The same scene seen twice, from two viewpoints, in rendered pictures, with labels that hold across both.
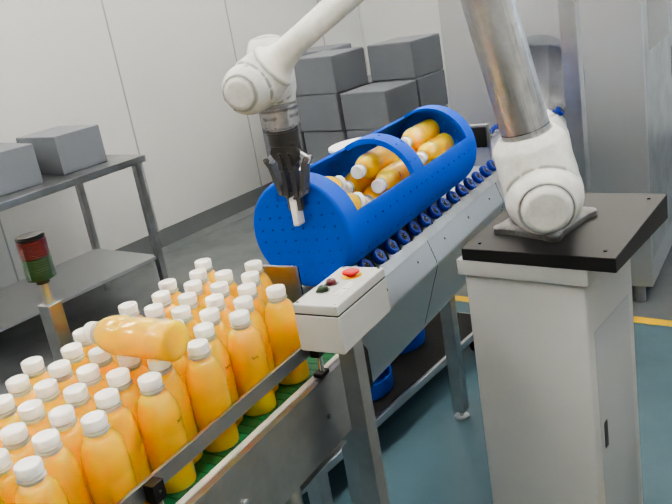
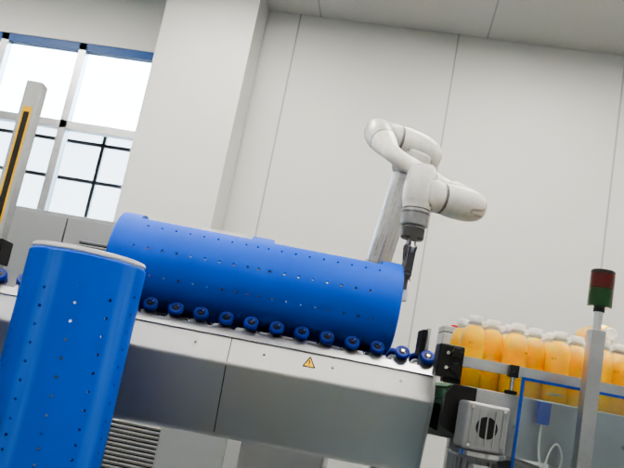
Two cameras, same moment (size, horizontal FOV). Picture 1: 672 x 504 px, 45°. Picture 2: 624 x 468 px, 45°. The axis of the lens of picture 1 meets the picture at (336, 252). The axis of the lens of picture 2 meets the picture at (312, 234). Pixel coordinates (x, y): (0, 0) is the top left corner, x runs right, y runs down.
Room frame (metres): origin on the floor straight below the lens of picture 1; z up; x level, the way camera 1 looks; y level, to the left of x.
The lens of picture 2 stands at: (3.41, 1.86, 0.84)
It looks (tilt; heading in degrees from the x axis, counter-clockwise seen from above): 11 degrees up; 237
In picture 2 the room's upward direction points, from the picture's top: 11 degrees clockwise
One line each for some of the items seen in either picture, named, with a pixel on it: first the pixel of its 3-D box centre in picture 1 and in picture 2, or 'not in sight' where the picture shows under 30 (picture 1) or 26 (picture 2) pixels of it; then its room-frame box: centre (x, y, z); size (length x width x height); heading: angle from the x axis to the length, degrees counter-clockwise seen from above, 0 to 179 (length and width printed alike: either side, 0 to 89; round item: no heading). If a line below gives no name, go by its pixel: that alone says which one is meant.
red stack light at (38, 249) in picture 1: (32, 247); (602, 281); (1.70, 0.65, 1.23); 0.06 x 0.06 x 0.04
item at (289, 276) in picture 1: (285, 288); (421, 348); (1.83, 0.14, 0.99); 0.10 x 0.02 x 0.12; 57
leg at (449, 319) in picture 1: (452, 344); not in sight; (2.75, -0.37, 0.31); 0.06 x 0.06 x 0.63; 57
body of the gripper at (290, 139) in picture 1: (285, 147); (410, 241); (1.89, 0.08, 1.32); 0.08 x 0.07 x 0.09; 57
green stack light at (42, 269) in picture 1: (38, 267); (600, 298); (1.70, 0.65, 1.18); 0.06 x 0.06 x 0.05
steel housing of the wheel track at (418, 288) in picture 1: (455, 223); (70, 347); (2.71, -0.43, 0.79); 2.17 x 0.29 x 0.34; 147
